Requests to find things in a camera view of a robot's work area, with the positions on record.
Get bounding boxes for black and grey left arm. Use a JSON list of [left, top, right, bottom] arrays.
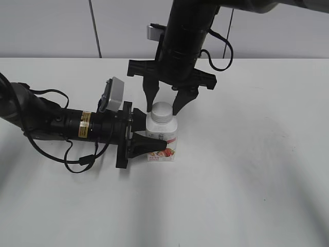
[[1, 75, 167, 172]]

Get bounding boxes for white strawberry drink bottle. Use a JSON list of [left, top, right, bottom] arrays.
[[145, 112, 178, 162]]

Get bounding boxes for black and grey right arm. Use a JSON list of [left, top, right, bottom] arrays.
[[127, 1, 328, 115]]

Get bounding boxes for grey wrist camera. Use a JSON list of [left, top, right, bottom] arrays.
[[97, 77, 124, 113], [147, 23, 166, 42]]

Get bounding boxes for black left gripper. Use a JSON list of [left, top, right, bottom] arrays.
[[116, 101, 167, 169]]

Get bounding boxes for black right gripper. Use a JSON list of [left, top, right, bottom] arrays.
[[127, 33, 217, 115]]

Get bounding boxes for white bottle cap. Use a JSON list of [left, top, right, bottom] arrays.
[[151, 102, 173, 124]]

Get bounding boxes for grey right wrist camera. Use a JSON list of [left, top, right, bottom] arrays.
[[147, 23, 166, 42]]

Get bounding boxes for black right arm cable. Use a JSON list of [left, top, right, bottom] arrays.
[[199, 28, 233, 72]]

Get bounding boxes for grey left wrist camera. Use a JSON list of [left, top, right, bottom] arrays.
[[97, 77, 124, 113]]

